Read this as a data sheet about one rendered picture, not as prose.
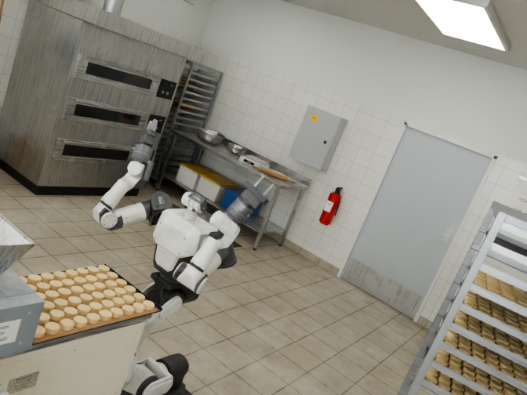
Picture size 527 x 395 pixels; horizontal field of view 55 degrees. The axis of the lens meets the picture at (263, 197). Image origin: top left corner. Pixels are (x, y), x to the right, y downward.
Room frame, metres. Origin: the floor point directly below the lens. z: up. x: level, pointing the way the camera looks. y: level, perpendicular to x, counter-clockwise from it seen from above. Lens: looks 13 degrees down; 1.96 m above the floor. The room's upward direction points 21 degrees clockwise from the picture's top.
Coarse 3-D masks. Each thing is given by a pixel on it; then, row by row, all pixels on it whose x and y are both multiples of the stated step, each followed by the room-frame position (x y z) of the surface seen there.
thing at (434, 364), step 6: (432, 366) 1.92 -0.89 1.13; (438, 366) 1.91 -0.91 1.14; (444, 366) 1.91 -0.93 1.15; (444, 372) 1.90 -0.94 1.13; (450, 372) 1.90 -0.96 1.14; (456, 372) 1.89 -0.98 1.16; (456, 378) 1.89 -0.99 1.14; (462, 378) 1.88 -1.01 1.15; (468, 384) 1.87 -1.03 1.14; (474, 384) 1.86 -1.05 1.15; (480, 390) 1.85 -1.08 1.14; (486, 390) 1.85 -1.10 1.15
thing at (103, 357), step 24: (96, 336) 1.73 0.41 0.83; (120, 336) 1.84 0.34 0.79; (0, 360) 1.40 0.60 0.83; (24, 360) 1.48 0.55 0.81; (48, 360) 1.56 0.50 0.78; (72, 360) 1.66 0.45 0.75; (96, 360) 1.76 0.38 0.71; (120, 360) 1.88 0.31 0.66; (24, 384) 1.50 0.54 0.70; (48, 384) 1.59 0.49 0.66; (72, 384) 1.69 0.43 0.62; (96, 384) 1.80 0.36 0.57; (120, 384) 1.92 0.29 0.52
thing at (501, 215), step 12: (504, 216) 1.89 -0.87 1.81; (492, 228) 1.90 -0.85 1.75; (492, 240) 1.89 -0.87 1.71; (480, 252) 1.90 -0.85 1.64; (480, 264) 1.89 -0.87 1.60; (468, 276) 1.90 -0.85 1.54; (468, 288) 1.89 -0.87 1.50; (456, 300) 1.90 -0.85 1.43; (456, 312) 1.89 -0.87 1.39; (444, 324) 1.90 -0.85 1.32; (444, 336) 1.89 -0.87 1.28; (432, 348) 1.90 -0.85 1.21; (432, 360) 1.89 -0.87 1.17; (420, 372) 1.90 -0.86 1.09; (420, 384) 1.89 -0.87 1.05
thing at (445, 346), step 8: (448, 344) 1.91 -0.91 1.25; (456, 352) 1.90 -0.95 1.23; (464, 360) 1.89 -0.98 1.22; (472, 360) 1.88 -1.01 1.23; (480, 368) 1.87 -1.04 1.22; (488, 368) 1.86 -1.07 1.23; (496, 376) 1.85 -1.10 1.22; (504, 376) 1.84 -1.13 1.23; (512, 384) 1.83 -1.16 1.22; (520, 384) 1.82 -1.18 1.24
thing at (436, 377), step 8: (432, 368) 2.06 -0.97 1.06; (432, 376) 1.98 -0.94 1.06; (440, 376) 2.01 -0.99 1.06; (448, 376) 2.04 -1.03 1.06; (440, 384) 1.94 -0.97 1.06; (448, 384) 1.98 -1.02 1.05; (456, 384) 1.99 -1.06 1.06; (456, 392) 1.92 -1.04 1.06; (464, 392) 1.98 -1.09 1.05; (472, 392) 1.98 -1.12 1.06
